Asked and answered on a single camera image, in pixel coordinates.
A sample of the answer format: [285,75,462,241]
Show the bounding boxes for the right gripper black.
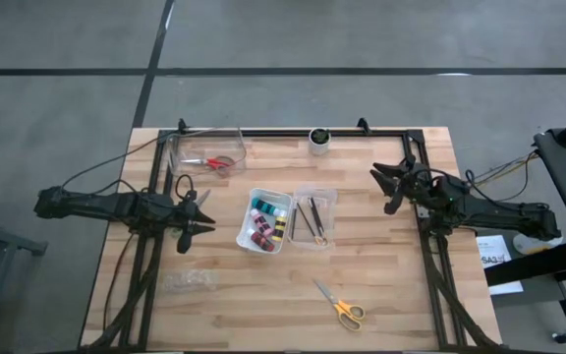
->
[369,156,444,215]

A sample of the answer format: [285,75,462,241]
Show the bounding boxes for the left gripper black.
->
[169,190,216,255]

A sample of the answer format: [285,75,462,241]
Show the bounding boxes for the white plastic bin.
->
[235,187,294,256]

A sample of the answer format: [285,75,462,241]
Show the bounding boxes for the red-handled scissors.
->
[180,155,238,172]

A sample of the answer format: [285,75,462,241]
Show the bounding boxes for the pink black striped paint bottle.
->
[249,207,275,238]

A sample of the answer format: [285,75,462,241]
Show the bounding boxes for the teal black striped paint bottle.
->
[252,197,278,216]

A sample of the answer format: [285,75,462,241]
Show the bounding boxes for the frosted translucent plastic bin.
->
[287,183,339,251]

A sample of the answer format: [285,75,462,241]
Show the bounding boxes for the yellow black striped paint bottle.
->
[271,209,289,244]

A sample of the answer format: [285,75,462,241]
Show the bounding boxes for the black pen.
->
[308,196,324,236]

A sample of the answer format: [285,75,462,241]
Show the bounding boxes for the black paintbrush yellow ferrule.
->
[311,197,329,246]

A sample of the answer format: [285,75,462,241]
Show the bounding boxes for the brown paintbrush silver ferrule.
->
[296,201,317,238]

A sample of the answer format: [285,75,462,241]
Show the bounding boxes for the yellow-handled scissors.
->
[313,278,366,331]

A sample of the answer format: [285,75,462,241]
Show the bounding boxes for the clear plastic bag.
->
[161,268,218,295]

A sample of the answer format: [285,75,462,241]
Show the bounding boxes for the clear plastic bin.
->
[163,128,246,179]

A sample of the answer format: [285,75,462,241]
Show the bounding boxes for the succulent in white pot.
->
[308,126,332,157]

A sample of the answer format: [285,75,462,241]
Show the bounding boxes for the white printed paper sheet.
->
[477,234,525,296]

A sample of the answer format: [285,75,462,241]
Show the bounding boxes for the grey metal table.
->
[0,210,48,354]

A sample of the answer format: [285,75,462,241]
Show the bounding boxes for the black metal rig frame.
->
[79,117,505,353]

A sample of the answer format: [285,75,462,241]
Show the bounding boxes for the bundle of coloured wires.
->
[462,150,540,204]

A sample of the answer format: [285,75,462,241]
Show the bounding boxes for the long black cable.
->
[60,130,186,192]

